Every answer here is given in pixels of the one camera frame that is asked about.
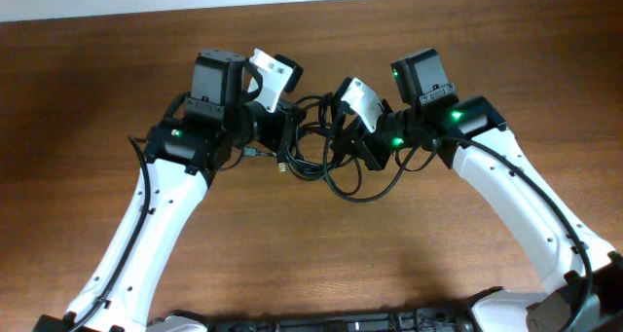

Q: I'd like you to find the black cable bundle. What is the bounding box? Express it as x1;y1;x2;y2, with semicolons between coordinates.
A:
276;93;364;197

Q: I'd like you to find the black left camera cable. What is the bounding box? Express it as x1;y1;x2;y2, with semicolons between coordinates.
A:
67;134;152;332

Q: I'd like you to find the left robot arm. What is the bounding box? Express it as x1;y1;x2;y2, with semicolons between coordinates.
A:
34;50;303;331

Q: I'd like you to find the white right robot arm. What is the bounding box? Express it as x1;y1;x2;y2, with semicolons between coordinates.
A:
324;49;622;331

